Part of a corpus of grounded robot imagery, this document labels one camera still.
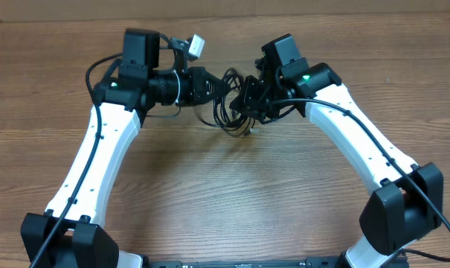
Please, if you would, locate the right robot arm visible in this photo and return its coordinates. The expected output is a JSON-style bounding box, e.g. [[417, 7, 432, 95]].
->
[[230, 34, 443, 267]]

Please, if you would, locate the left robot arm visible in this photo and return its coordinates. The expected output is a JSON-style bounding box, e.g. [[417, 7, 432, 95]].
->
[[21, 28, 228, 267]]

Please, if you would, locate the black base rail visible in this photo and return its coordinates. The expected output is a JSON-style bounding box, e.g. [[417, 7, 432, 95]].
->
[[144, 257, 345, 268]]

